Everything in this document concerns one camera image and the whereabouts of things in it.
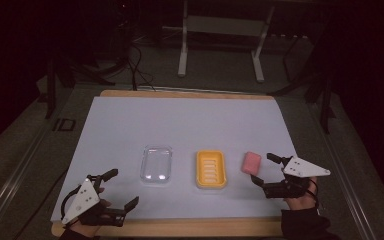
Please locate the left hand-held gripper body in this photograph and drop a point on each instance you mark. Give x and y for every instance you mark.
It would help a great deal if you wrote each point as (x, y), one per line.
(86, 197)

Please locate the yellow soap dish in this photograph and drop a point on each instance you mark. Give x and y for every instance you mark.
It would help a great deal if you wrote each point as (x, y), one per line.
(211, 169)

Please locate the pink soap bar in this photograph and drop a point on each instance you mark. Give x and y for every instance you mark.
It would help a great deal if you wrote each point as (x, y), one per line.
(251, 162)

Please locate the white table mat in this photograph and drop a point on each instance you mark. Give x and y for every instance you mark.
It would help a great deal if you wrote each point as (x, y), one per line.
(180, 126)

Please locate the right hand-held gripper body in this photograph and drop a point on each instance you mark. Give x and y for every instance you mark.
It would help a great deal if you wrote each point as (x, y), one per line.
(305, 168)

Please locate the clear plastic soap box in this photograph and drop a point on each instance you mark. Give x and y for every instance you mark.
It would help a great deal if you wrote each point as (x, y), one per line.
(156, 164)

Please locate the person's left hand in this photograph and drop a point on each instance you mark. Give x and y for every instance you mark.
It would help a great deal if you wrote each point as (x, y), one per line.
(84, 230)

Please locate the person's right hand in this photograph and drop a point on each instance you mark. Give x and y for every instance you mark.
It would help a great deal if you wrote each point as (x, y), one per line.
(300, 202)

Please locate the white metal stand frame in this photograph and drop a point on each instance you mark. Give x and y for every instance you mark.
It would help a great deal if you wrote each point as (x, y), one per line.
(226, 26)

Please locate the black rectangular floor frame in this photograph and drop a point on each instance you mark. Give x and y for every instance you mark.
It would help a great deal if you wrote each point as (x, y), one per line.
(65, 124)

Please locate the black metal stand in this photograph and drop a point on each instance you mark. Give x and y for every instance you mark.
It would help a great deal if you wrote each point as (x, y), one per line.
(50, 90)

